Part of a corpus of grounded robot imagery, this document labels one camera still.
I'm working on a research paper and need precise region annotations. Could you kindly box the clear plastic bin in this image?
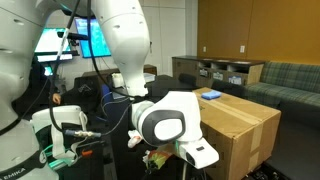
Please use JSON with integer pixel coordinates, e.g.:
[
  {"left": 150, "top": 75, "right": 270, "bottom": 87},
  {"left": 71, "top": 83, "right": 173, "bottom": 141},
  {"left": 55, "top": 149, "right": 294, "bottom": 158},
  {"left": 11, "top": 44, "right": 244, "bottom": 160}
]
[{"left": 143, "top": 73, "right": 156, "bottom": 84}]

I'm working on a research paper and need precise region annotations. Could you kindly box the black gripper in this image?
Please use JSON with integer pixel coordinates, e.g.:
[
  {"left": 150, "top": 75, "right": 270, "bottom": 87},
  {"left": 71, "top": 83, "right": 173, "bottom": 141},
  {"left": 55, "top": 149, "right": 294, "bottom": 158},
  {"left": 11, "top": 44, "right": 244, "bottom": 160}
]
[{"left": 181, "top": 163, "right": 205, "bottom": 180}]

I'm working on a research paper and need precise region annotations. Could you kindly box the black camera on mount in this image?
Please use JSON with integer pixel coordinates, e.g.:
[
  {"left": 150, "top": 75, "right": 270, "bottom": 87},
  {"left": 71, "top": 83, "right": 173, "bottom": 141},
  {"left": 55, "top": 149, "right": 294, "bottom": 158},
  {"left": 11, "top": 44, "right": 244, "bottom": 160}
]
[{"left": 57, "top": 31, "right": 90, "bottom": 43}]

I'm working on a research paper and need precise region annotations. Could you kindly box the wooden desk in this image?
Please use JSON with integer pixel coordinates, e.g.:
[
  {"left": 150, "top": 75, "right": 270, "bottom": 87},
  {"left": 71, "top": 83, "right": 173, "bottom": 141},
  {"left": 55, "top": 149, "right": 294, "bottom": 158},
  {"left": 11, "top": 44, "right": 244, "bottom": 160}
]
[{"left": 81, "top": 64, "right": 158, "bottom": 84}]

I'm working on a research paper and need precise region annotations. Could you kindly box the ochre wrist camera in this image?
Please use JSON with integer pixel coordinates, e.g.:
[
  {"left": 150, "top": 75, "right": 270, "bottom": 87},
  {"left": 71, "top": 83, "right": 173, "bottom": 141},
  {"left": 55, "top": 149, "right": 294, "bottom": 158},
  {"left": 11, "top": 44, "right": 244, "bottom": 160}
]
[{"left": 148, "top": 148, "right": 176, "bottom": 171}]

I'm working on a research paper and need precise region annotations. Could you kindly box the white box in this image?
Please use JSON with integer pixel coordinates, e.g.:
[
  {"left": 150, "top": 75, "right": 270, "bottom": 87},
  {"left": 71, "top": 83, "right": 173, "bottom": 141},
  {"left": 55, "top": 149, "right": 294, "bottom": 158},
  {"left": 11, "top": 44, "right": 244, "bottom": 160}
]
[{"left": 111, "top": 72, "right": 125, "bottom": 88}]

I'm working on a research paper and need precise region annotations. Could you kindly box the wooden cabinet with bins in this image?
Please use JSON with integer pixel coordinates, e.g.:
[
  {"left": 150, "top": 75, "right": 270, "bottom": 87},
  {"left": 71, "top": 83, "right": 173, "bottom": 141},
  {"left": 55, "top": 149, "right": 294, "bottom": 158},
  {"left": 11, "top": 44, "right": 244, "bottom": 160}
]
[{"left": 171, "top": 55, "right": 266, "bottom": 89}]

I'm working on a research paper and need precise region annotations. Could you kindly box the wide wall monitor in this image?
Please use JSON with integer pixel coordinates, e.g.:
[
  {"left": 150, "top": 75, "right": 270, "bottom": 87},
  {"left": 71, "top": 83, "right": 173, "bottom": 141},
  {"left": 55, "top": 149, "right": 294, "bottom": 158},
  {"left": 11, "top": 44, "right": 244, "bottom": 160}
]
[{"left": 73, "top": 18, "right": 113, "bottom": 59}]

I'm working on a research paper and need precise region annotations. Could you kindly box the black backpack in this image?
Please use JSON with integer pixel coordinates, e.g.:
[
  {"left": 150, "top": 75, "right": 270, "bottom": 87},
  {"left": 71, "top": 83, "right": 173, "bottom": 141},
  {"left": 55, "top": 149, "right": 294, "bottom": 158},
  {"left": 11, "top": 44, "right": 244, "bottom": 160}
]
[{"left": 61, "top": 75, "right": 102, "bottom": 114}]

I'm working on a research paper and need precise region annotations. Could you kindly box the small wall monitor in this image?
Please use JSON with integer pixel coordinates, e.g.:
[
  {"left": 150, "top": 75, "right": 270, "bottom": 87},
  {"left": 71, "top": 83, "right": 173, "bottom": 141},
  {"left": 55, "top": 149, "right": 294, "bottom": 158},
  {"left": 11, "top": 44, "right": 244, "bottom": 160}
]
[{"left": 34, "top": 27, "right": 74, "bottom": 63}]

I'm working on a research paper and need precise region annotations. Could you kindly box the white VR headset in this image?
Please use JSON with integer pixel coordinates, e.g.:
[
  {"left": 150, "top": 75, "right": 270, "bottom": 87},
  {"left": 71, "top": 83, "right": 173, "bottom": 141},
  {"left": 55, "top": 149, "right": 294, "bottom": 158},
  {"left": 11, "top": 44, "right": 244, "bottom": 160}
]
[{"left": 30, "top": 105, "right": 89, "bottom": 168}]

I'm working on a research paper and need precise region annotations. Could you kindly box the blue rectangular object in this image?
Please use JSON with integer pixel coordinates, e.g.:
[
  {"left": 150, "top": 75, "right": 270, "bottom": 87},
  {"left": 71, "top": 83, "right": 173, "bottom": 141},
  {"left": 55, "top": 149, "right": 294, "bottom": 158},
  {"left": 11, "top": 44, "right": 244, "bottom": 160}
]
[{"left": 100, "top": 83, "right": 111, "bottom": 98}]

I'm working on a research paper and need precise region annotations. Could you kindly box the black chair back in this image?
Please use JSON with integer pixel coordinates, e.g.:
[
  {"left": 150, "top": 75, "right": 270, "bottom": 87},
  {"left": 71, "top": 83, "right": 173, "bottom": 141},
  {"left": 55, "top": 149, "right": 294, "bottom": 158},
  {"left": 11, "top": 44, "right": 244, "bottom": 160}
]
[
  {"left": 211, "top": 79, "right": 247, "bottom": 100},
  {"left": 178, "top": 73, "right": 198, "bottom": 88}
]

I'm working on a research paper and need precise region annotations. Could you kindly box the large cardboard box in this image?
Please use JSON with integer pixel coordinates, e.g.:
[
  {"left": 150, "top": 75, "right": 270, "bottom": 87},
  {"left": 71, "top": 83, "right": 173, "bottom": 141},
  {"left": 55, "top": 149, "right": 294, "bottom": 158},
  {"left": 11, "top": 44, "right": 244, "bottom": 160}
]
[{"left": 192, "top": 87, "right": 282, "bottom": 180}]

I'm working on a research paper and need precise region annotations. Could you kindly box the person in dark clothes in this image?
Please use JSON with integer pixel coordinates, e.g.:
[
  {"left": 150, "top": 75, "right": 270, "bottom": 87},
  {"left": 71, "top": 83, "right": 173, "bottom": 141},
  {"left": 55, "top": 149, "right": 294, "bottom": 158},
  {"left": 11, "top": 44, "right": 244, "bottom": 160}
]
[{"left": 11, "top": 54, "right": 63, "bottom": 118}]

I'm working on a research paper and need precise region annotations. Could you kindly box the green plaid sofa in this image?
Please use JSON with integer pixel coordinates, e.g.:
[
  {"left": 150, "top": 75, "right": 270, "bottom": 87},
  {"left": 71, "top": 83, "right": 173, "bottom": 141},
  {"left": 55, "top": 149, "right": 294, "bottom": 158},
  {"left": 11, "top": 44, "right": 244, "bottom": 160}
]
[{"left": 244, "top": 61, "right": 320, "bottom": 109}]

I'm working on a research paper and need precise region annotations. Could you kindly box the blue sponge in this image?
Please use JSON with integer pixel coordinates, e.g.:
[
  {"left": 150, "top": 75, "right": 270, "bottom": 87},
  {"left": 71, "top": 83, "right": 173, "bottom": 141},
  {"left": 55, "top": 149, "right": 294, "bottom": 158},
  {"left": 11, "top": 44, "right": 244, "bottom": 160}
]
[{"left": 201, "top": 90, "right": 223, "bottom": 101}]

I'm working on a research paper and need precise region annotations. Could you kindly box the grey flat device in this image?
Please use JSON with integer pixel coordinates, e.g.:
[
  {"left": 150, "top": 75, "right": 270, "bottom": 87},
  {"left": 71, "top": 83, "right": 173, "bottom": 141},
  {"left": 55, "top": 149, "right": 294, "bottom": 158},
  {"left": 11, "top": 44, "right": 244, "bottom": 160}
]
[{"left": 111, "top": 89, "right": 132, "bottom": 101}]

